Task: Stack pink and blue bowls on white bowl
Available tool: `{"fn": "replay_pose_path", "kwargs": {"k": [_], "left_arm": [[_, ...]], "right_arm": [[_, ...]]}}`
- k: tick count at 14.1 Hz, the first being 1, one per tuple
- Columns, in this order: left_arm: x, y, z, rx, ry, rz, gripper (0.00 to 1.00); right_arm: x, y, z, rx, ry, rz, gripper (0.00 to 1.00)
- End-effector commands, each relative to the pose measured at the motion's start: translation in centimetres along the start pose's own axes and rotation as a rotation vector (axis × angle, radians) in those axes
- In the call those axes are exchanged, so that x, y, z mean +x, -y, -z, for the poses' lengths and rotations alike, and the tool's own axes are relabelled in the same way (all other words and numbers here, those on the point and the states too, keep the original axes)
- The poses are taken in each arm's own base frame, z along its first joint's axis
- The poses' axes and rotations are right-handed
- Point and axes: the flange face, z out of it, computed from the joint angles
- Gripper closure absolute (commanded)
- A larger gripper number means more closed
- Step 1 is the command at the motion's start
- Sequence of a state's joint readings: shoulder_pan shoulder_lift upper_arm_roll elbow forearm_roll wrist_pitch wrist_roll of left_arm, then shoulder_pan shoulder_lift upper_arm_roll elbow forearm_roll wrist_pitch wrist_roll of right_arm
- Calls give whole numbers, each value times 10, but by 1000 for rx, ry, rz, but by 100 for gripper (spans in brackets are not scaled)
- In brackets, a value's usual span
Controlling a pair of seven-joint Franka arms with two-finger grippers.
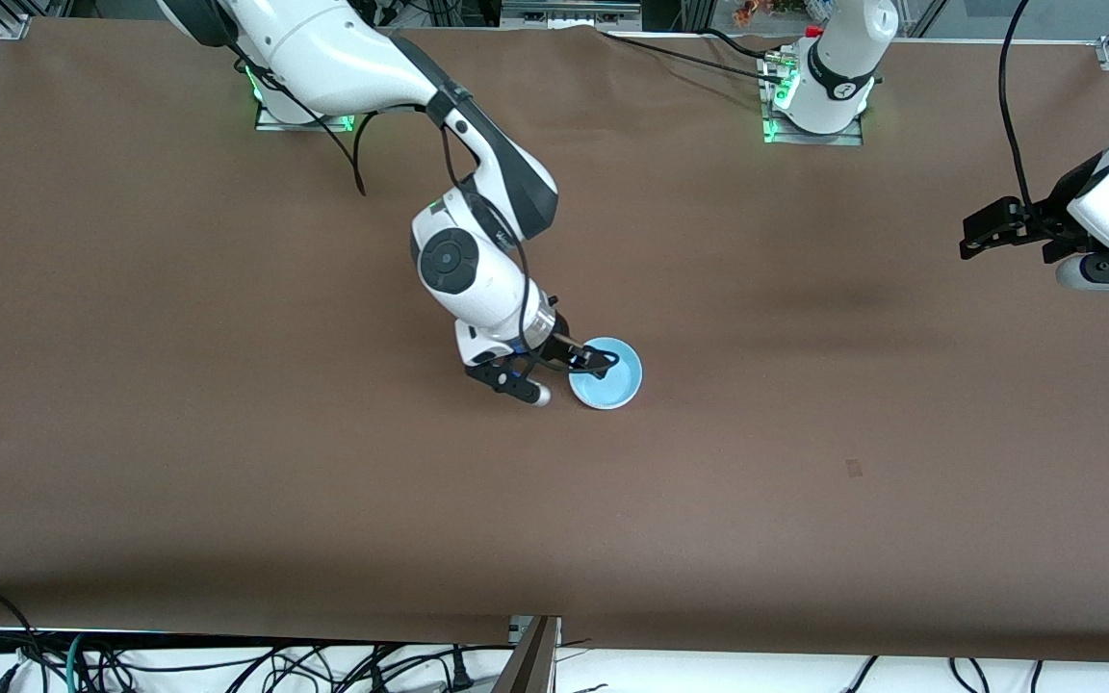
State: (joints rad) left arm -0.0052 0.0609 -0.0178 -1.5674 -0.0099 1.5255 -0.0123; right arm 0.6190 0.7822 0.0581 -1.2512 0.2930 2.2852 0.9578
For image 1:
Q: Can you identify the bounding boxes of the teal cable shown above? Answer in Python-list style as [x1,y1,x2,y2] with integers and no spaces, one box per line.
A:
[66,632,93,693]

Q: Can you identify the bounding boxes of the long black base cable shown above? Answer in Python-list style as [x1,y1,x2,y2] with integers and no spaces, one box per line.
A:
[603,32,787,76]

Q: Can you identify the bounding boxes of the black tangled floor cables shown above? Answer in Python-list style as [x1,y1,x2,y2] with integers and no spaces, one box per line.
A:
[92,640,517,693]

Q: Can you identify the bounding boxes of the white plastic bowl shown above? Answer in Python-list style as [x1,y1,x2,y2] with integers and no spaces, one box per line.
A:
[568,336,644,411]

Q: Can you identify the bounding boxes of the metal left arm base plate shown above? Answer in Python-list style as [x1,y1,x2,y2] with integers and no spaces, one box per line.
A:
[759,48,865,147]

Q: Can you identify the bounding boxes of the grey metal post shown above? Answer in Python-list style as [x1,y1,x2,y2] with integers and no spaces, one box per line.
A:
[492,616,563,693]

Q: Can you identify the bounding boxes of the aluminium frame rail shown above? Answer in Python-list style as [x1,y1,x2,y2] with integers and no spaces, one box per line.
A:
[502,0,642,30]

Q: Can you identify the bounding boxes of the short black base cable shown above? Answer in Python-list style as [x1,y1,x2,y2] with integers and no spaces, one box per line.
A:
[699,27,791,61]

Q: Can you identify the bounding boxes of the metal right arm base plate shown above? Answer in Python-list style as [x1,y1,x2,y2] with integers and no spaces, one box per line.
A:
[254,58,363,133]

